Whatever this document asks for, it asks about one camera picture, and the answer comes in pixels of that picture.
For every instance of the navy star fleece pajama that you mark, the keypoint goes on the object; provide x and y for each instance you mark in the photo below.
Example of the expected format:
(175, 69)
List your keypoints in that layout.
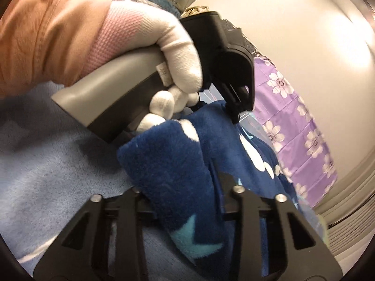
(177, 164)

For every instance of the left forearm orange sleeve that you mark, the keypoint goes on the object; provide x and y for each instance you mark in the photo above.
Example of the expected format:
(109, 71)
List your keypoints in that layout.
(47, 40)

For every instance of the beige crumpled cloth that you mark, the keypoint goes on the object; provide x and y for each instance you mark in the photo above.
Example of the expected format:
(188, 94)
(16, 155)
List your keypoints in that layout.
(194, 10)

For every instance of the left white gloved hand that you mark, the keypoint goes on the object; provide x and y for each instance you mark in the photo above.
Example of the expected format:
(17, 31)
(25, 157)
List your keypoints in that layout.
(130, 25)

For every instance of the purple floral pillow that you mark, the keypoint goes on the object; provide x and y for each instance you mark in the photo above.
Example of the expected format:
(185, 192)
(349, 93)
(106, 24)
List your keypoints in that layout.
(284, 122)

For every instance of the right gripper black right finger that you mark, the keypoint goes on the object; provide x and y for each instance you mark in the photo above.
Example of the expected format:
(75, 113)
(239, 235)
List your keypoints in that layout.
(267, 235)

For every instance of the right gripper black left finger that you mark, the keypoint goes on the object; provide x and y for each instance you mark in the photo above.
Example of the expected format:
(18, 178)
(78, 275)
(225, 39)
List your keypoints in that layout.
(103, 241)

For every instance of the blue plaid bed blanket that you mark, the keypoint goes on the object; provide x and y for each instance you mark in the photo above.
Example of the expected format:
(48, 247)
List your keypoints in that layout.
(50, 166)

